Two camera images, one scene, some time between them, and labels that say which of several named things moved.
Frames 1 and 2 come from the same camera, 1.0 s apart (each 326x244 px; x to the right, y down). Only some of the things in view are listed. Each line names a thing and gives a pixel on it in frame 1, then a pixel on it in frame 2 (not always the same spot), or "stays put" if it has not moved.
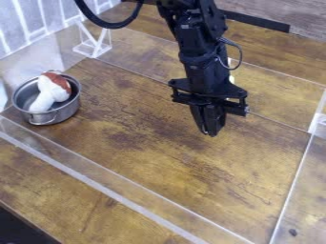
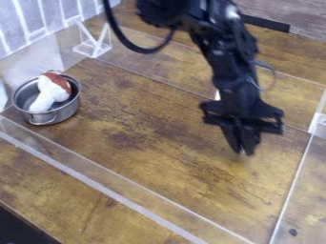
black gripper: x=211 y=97 to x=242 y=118
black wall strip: x=255 y=21 stays put
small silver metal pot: x=25 y=92 stays put
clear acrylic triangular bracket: x=92 y=47 stays put
